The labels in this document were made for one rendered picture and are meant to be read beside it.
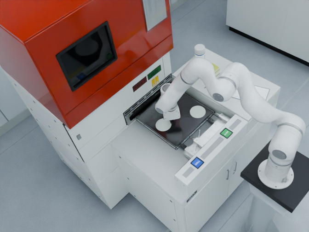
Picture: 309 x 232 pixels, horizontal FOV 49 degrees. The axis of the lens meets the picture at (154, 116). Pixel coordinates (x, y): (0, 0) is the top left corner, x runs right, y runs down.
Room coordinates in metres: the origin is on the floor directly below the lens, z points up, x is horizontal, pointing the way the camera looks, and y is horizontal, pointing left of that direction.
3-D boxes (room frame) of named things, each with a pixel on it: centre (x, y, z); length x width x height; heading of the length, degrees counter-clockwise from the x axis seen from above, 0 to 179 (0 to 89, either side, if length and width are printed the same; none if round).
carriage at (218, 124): (1.13, -0.30, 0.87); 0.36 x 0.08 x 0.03; 127
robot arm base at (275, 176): (0.82, -0.60, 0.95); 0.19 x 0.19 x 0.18
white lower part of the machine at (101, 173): (1.67, 0.37, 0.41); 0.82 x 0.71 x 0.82; 127
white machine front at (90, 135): (1.40, 0.16, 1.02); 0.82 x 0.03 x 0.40; 127
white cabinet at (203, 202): (1.30, -0.25, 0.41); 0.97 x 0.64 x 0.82; 127
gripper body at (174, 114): (1.27, -0.10, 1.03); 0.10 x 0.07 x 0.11; 88
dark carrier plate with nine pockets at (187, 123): (1.34, -0.13, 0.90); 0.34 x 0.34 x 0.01; 37
